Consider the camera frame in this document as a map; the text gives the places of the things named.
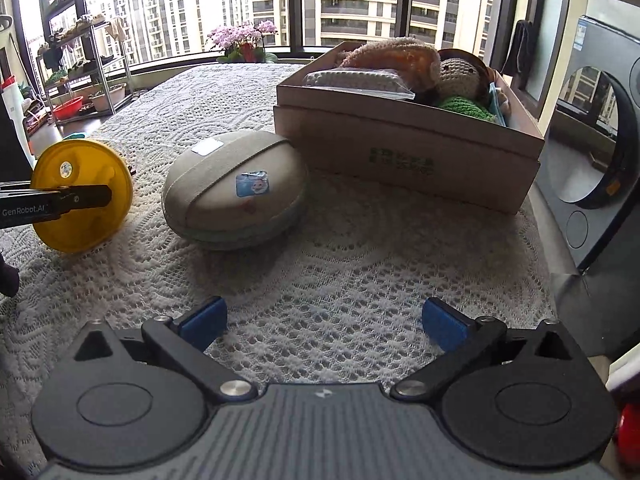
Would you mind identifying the yellow plastic funnel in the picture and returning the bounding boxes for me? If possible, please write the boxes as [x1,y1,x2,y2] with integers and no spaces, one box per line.
[30,139,134,254]

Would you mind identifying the blue surgical face mask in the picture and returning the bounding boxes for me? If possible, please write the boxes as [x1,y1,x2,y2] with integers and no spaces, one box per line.
[489,82,511,127]

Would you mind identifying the crochet doll with red hat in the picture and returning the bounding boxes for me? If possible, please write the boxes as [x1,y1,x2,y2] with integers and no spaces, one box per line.
[425,48,499,125]

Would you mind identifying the pink striped knit towel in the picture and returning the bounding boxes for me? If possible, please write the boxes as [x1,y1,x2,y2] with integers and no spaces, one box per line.
[341,37,440,93]

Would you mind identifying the metal plant shelf rack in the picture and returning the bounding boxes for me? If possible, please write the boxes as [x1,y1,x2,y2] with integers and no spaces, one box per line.
[36,14,134,126]

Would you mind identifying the beige oval zip case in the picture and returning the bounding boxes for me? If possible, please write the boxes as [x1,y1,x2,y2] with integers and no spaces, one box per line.
[162,129,308,250]

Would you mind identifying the pink cardboard box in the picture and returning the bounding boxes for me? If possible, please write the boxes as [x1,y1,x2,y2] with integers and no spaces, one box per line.
[273,41,544,214]

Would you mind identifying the grey washing machine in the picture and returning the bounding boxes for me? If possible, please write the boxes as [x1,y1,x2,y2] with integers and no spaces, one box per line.
[536,0,639,360]

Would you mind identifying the clear plastic wrapped pack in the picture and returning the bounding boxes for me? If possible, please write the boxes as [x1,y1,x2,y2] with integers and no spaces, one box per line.
[302,67,416,101]

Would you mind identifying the pink orchid flower pot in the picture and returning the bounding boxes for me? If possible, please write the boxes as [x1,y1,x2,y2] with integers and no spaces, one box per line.
[207,21,278,63]

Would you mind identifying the black hanging cloth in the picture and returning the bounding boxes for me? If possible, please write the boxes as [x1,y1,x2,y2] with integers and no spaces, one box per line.
[501,20,533,77]

